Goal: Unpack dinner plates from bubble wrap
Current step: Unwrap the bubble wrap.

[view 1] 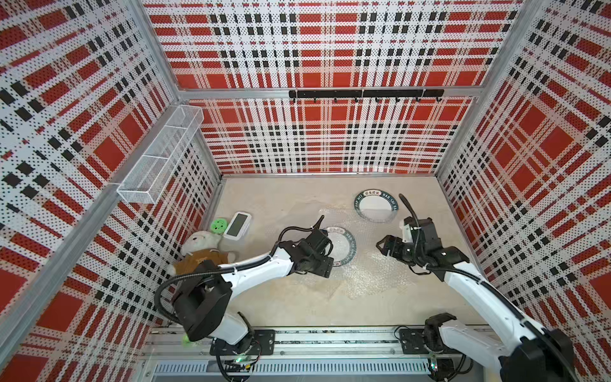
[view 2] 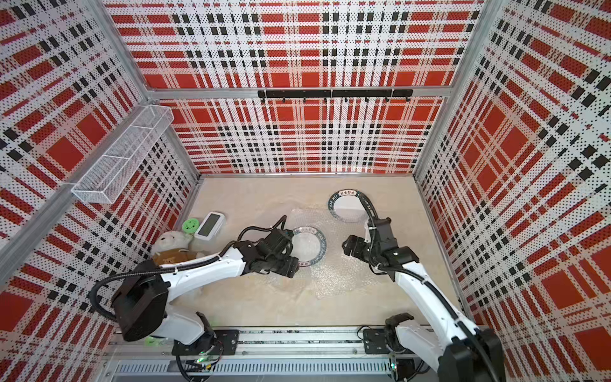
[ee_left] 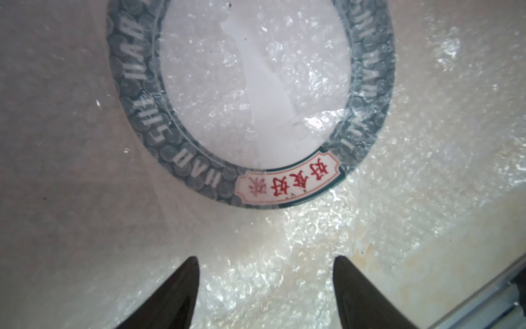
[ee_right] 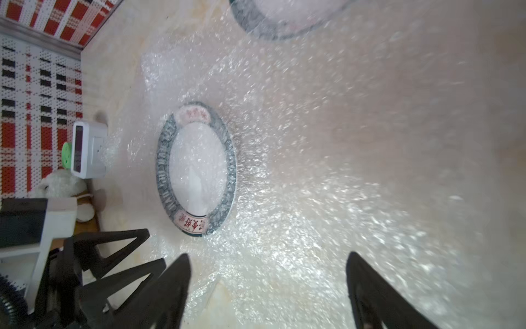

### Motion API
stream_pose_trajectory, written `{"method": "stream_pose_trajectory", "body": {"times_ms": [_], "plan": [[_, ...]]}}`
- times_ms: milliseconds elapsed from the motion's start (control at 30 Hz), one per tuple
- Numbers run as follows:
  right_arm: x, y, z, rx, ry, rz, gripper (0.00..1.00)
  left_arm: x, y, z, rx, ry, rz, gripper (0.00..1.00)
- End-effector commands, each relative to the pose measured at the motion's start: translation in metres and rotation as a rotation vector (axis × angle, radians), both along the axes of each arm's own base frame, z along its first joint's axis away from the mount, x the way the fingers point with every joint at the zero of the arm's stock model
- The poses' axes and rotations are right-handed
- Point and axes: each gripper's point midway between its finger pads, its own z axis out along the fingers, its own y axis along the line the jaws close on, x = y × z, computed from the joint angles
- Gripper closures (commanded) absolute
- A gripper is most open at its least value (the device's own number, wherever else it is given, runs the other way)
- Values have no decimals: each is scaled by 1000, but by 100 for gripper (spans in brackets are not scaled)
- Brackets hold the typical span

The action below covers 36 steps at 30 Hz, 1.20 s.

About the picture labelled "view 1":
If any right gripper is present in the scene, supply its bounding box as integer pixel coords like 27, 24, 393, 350
376, 235, 424, 267

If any grey rimmed plate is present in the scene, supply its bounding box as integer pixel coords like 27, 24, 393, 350
353, 189, 399, 224
326, 226, 357, 267

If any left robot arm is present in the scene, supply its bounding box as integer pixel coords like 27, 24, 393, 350
154, 226, 334, 345

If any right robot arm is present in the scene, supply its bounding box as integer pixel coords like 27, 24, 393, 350
376, 217, 577, 381

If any white digital clock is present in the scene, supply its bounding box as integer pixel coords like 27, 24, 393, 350
223, 211, 252, 241

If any green round button toy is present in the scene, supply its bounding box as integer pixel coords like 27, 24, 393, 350
209, 218, 228, 235

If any white teddy bear toy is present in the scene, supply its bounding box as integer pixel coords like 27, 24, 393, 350
166, 231, 236, 277

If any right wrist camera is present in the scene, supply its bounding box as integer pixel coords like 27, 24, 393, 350
402, 216, 419, 243

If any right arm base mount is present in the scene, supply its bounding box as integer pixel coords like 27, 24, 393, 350
396, 327, 429, 355

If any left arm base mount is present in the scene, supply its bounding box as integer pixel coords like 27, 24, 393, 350
209, 329, 276, 356

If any black hook rail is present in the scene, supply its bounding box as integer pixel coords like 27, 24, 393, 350
288, 88, 445, 100

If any white wire mesh basket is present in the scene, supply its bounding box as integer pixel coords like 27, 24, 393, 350
117, 105, 203, 205

